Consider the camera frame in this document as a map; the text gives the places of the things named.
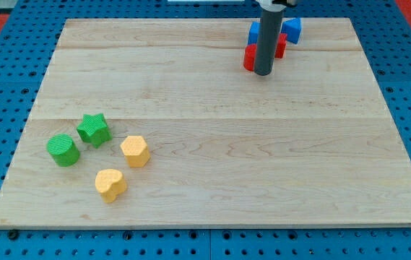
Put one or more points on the red block left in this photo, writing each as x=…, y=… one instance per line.
x=249, y=57

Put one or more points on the green cylinder block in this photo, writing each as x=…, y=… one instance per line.
x=63, y=150

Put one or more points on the wooden board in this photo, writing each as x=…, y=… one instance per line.
x=312, y=145

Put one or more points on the green star block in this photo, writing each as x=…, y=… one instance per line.
x=94, y=130

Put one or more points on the red block right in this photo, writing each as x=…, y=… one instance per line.
x=281, y=44

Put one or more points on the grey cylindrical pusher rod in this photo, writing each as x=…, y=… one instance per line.
x=266, y=45

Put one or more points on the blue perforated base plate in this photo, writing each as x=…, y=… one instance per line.
x=27, y=42

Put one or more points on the yellow heart block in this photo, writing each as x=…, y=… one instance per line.
x=110, y=183

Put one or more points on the red block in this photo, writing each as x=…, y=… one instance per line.
x=249, y=57
x=281, y=44

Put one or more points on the blue cube block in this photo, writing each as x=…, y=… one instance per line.
x=253, y=33

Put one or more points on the blue triangle block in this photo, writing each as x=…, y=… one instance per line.
x=292, y=28

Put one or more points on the yellow hexagon block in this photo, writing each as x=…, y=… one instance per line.
x=136, y=151

